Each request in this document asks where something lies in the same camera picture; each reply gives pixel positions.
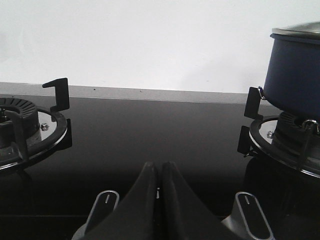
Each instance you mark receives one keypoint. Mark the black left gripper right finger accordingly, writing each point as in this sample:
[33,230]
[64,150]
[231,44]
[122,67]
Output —
[187,216]

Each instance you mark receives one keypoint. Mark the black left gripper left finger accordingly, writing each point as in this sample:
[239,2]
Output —
[132,219]

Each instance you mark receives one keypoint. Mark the blue cooking pot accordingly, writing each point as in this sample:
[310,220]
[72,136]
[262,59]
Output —
[292,82]

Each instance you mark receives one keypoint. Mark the glass pot lid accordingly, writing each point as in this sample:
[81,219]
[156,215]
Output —
[309,30]

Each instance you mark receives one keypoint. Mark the left stove control knob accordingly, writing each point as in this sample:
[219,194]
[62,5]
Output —
[105,203]

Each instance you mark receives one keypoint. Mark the stove control knob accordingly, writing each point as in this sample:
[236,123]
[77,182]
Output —
[105,203]
[247,219]

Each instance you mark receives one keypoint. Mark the right stove control knob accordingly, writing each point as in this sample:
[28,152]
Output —
[247,219]

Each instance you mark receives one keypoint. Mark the black glass gas stove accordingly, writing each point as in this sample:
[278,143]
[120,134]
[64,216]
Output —
[112,139]

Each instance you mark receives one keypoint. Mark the right gas burner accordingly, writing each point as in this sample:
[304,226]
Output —
[291,140]

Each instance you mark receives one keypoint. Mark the gas burner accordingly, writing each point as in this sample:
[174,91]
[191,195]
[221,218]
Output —
[30,133]
[291,140]

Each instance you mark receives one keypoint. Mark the left gas burner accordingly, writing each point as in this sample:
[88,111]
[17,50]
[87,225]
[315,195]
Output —
[30,133]

